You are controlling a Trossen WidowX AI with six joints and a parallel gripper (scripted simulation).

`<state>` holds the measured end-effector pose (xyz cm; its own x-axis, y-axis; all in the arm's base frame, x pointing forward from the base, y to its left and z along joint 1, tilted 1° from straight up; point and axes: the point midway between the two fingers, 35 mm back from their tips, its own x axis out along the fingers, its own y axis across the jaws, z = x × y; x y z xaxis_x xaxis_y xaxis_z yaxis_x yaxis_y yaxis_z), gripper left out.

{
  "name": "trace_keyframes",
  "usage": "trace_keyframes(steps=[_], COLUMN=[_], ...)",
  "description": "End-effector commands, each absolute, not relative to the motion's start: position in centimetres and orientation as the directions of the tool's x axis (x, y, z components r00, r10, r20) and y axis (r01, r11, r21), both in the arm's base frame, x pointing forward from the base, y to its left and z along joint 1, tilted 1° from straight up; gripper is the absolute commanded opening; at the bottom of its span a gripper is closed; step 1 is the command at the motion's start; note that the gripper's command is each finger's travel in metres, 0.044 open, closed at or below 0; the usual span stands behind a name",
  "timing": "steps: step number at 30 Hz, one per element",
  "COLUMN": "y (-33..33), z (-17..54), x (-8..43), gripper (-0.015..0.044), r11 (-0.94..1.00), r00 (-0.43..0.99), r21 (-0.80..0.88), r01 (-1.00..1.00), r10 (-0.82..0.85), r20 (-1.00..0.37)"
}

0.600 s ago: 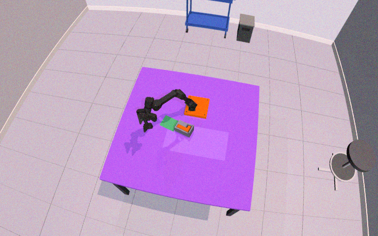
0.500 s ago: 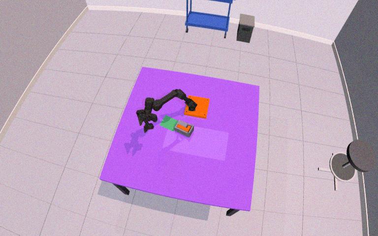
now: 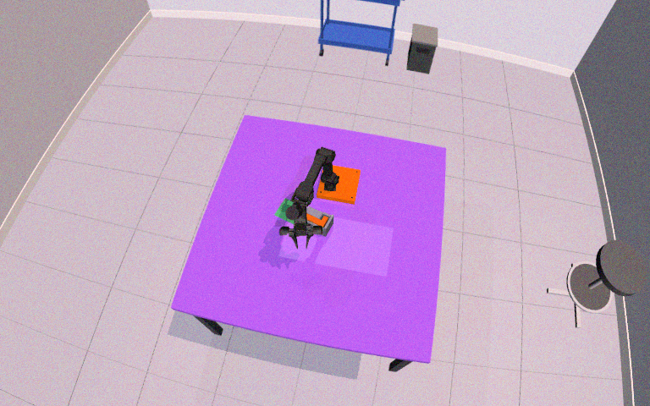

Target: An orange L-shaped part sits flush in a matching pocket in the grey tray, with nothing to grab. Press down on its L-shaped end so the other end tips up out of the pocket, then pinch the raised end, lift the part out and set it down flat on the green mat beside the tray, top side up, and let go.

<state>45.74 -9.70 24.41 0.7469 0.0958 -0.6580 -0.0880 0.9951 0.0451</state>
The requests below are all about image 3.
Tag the orange l-shaped part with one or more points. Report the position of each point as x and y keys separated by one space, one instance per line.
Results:
x=317 y=221

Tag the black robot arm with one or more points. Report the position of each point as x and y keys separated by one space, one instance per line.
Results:
x=305 y=193

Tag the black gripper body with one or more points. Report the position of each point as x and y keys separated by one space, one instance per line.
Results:
x=283 y=231

